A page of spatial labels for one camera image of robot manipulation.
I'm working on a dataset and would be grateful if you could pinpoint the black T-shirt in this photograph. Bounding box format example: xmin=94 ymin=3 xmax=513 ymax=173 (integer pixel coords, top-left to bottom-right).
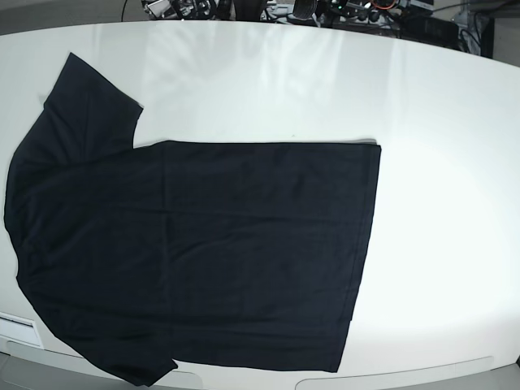
xmin=4 ymin=54 xmax=381 ymax=386

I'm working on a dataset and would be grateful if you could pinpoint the white label plate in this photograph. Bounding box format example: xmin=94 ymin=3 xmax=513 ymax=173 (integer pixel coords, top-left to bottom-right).
xmin=0 ymin=313 xmax=43 ymax=349

